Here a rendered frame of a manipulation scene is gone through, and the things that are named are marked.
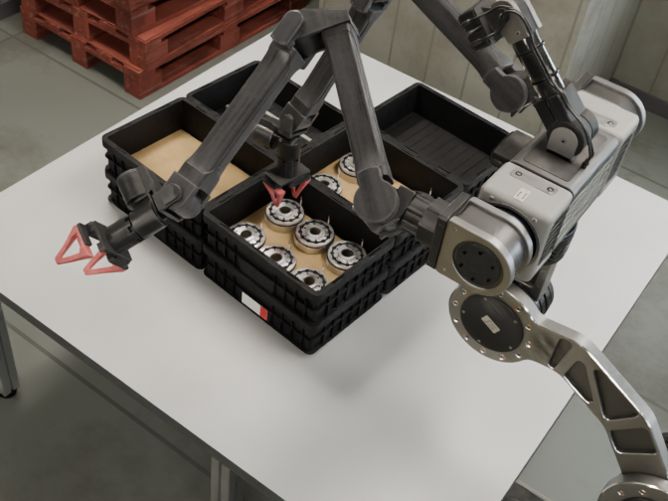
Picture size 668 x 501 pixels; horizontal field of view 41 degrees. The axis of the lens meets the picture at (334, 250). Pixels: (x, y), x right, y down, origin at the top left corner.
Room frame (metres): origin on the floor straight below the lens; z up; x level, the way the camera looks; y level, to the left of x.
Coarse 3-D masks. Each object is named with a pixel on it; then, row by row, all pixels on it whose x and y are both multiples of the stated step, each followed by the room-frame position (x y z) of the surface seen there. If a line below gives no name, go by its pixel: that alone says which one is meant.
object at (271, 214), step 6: (270, 204) 1.78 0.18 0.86; (288, 204) 1.79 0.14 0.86; (294, 204) 1.80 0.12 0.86; (270, 210) 1.76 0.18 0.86; (294, 210) 1.77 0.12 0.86; (300, 210) 1.78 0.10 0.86; (270, 216) 1.74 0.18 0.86; (276, 216) 1.74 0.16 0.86; (294, 216) 1.75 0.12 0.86; (300, 216) 1.75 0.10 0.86; (276, 222) 1.72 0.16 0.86; (282, 222) 1.72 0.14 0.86; (288, 222) 1.72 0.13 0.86; (294, 222) 1.73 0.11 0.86
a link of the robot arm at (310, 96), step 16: (352, 0) 1.78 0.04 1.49; (368, 0) 1.77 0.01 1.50; (352, 16) 1.80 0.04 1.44; (368, 16) 1.78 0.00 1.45; (320, 64) 1.79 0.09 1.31; (320, 80) 1.77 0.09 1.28; (304, 96) 1.77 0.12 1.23; (320, 96) 1.77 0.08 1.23; (288, 112) 1.76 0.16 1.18; (304, 112) 1.75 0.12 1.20
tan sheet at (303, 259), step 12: (252, 216) 1.76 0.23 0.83; (264, 216) 1.77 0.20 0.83; (264, 228) 1.72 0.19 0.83; (276, 240) 1.68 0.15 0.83; (288, 240) 1.69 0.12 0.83; (336, 240) 1.72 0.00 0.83; (300, 252) 1.65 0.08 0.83; (300, 264) 1.61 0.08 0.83; (312, 264) 1.61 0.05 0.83; (324, 264) 1.62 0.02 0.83; (336, 276) 1.58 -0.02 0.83
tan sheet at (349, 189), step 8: (336, 160) 2.05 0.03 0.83; (328, 168) 2.01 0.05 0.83; (336, 168) 2.01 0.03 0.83; (336, 176) 1.98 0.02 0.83; (344, 184) 1.95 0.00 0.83; (352, 184) 1.95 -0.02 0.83; (400, 184) 1.98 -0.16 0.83; (344, 192) 1.91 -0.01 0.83; (352, 192) 1.92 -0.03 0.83; (352, 200) 1.88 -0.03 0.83
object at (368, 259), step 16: (240, 192) 1.73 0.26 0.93; (320, 192) 1.78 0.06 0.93; (208, 208) 1.66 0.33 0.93; (208, 224) 1.62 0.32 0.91; (224, 224) 1.61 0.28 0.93; (240, 240) 1.56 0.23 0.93; (256, 256) 1.52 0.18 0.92; (368, 256) 1.57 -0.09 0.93; (288, 272) 1.48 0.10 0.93; (352, 272) 1.51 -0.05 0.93; (304, 288) 1.43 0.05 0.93; (336, 288) 1.46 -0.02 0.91
